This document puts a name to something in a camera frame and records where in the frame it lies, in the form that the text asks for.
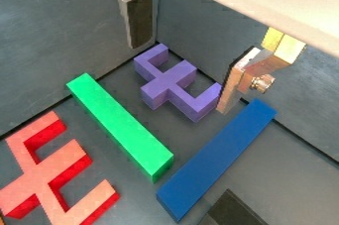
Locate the blue rectangular block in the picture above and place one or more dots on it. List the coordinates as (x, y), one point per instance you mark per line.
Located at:
(191, 181)

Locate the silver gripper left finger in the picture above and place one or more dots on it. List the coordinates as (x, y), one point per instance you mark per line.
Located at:
(136, 13)

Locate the green rectangular block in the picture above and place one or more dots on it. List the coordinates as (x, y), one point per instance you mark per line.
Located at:
(122, 127)

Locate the black rectangular block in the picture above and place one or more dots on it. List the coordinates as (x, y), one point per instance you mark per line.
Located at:
(230, 211)

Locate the red comb-shaped block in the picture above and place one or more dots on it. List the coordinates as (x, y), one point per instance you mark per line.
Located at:
(36, 187)

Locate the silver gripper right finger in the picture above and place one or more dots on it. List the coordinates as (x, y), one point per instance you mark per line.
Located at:
(250, 72)

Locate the purple comb-shaped block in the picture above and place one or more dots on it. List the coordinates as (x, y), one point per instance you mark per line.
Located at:
(166, 85)

